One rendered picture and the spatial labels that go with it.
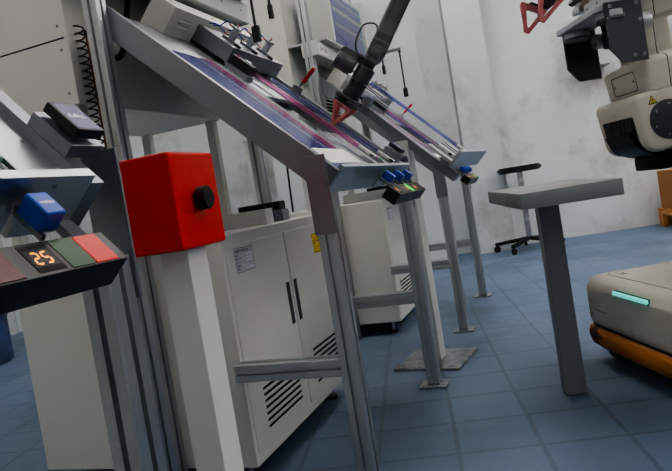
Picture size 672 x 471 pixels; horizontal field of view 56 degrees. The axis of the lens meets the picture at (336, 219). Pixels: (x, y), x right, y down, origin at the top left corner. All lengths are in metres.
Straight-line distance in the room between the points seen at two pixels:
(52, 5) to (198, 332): 1.01
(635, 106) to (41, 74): 1.54
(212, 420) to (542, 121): 4.84
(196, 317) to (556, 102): 4.88
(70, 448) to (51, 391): 0.16
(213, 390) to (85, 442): 0.82
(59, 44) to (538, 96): 4.48
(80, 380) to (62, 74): 0.79
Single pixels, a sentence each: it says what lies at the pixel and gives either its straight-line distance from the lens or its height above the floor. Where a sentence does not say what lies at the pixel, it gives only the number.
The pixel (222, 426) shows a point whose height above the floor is 0.31.
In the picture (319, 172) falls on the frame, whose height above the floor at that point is 0.72.
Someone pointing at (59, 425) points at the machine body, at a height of 0.18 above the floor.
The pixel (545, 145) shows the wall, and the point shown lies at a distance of 5.65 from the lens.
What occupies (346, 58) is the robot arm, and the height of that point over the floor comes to 1.07.
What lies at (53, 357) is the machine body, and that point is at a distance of 1.87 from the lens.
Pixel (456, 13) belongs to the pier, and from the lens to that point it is 5.49.
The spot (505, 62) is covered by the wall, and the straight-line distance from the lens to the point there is 5.68.
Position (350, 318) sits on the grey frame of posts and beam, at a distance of 1.36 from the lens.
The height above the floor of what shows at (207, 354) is 0.44.
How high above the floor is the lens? 0.67
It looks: 2 degrees down
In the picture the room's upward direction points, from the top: 9 degrees counter-clockwise
